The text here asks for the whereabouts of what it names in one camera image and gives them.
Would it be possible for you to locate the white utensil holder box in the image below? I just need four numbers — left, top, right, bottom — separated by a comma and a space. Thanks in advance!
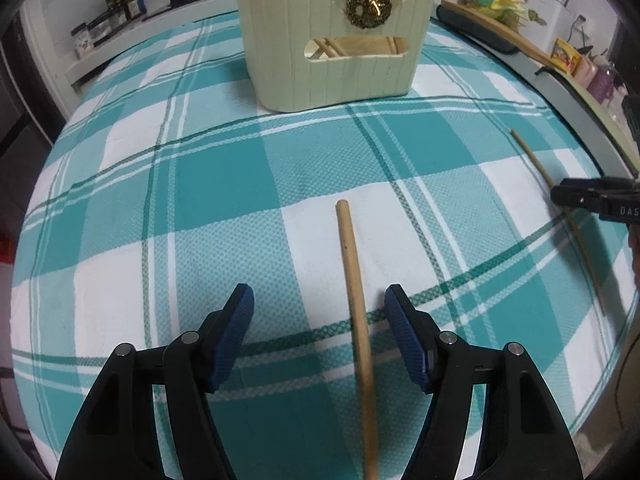
525, 0, 576, 56

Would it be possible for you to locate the white lid jar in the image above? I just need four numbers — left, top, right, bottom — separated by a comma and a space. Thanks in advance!
71, 24, 93, 58

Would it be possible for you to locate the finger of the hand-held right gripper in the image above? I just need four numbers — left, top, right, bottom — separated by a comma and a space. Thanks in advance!
559, 176, 640, 192
550, 186, 603, 211

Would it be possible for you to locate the pink jar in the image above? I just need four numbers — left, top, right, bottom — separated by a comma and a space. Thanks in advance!
585, 57, 628, 106

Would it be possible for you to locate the yellow printed packet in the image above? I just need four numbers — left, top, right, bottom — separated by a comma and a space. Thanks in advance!
550, 37, 586, 78

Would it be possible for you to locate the gold wreath ornament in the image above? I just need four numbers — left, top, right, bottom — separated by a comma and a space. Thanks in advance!
335, 0, 406, 30

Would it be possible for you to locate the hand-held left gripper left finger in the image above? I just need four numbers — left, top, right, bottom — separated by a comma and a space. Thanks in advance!
52, 282, 256, 480

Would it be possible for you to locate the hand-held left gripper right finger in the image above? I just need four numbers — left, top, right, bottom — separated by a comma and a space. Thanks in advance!
384, 283, 586, 480

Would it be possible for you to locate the teal plaid tablecloth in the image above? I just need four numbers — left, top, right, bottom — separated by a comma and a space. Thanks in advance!
10, 7, 638, 480

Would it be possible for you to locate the long wooden board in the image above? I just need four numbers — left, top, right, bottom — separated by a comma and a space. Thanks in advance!
440, 0, 566, 73

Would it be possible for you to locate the cream utensil basket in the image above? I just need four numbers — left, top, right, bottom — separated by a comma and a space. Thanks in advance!
235, 0, 433, 113

